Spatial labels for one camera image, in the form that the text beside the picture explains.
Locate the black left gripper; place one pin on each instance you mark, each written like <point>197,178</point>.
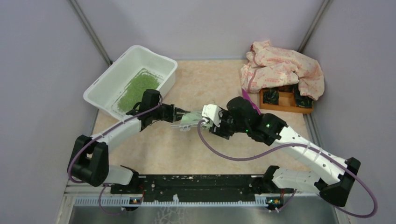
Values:
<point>173,110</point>

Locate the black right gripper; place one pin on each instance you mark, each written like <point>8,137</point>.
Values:
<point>220,131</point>

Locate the green cat litter bag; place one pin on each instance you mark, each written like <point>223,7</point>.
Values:
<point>195,116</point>

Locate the black bag clip strip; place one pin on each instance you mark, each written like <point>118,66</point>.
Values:
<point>184,127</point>

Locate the purple plastic scoop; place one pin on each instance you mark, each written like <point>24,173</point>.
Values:
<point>246,96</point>

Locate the white plastic litter box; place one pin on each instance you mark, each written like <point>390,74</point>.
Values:
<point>108,88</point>

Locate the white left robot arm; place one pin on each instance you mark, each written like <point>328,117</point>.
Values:
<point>89,162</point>

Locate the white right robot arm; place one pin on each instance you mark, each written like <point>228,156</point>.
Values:
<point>330,176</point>

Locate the green litter in box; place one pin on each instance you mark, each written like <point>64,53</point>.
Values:
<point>134,90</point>

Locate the dark patterned item left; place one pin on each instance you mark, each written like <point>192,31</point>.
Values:
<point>271,96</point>

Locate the dark patterned item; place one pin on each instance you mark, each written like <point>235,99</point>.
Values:
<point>271,96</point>
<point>301,101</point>

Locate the wooden tray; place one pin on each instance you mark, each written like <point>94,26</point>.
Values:
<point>286,103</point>

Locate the pink patterned cloth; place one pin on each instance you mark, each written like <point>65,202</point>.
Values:
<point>270,67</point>

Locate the dark patterned item right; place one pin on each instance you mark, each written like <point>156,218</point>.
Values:
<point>301,101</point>

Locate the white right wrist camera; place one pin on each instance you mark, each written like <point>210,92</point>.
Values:
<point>211,112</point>

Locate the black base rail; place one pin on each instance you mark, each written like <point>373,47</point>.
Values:
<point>199,189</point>

